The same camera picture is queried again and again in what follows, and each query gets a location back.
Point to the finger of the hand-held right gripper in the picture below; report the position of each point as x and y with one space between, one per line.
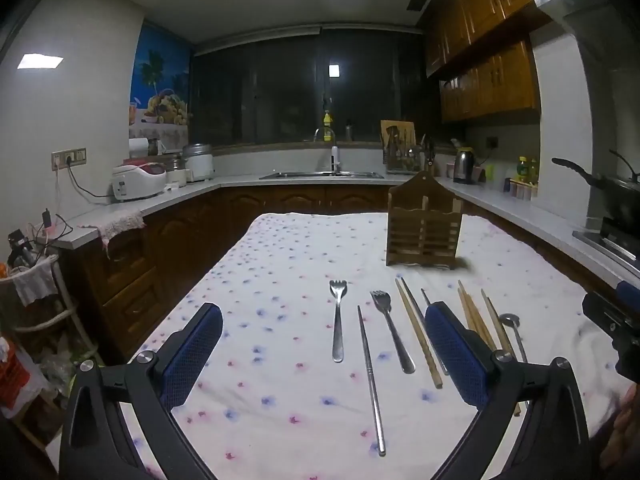
629 291
602 310

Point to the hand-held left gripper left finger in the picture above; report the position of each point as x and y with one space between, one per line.
195 355

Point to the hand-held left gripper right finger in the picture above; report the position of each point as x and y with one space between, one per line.
455 355

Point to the wooden chopstick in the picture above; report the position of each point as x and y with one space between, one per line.
495 320
475 317
417 335
467 305

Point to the wooden utensil holder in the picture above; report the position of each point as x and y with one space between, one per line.
424 225

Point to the person's right hand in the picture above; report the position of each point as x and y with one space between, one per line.
625 430

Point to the gas stove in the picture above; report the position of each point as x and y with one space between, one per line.
612 240

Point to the steel fork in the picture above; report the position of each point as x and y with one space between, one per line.
395 335
338 320

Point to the small steel ladle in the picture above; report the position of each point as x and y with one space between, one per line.
510 320

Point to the black wok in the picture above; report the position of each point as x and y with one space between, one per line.
615 187

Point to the white floral tablecloth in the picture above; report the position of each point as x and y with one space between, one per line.
280 280

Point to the wooden lower cabinets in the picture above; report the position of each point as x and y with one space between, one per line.
165 245

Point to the wooden cabinets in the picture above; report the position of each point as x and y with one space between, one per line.
480 50
165 245

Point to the spice jar rack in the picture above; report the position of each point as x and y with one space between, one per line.
522 190

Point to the pink lace cloth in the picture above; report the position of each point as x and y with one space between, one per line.
122 222

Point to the yellow drink bottle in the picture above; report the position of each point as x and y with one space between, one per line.
523 169

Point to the white hanging cloth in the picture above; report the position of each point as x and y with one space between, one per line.
35 282

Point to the light green cup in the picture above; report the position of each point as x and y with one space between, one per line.
489 174

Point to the small white cooker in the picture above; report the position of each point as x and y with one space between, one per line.
176 172

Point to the red plastic bag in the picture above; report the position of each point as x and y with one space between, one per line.
12 375

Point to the white and pink rice cooker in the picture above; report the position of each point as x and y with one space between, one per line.
137 180

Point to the pink cup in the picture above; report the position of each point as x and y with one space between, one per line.
449 170

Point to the steel electric kettle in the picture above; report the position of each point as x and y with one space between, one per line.
465 166

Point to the steel lidded pot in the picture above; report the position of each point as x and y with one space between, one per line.
198 162

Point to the knife block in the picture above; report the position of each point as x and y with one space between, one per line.
430 157

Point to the paper towel roll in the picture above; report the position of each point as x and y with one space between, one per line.
138 149

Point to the steel kitchen sink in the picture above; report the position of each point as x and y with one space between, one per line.
320 175

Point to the steel faucet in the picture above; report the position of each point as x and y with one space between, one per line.
334 157

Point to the wooden cutting board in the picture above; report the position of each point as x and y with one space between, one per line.
390 130

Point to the yellow dish soap bottle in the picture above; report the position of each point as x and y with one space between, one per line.
327 119

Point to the dark window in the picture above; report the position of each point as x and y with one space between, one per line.
280 90

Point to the wooden upper cabinets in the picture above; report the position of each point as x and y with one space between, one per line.
480 50

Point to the steel range hood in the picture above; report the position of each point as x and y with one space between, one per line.
585 0

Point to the ceiling vent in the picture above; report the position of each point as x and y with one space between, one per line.
418 1

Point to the black wall socket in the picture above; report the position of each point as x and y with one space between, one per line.
493 142

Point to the wall power outlet strip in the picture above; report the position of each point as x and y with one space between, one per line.
69 158

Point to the tropical fruit wall poster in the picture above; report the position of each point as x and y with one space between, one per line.
160 85

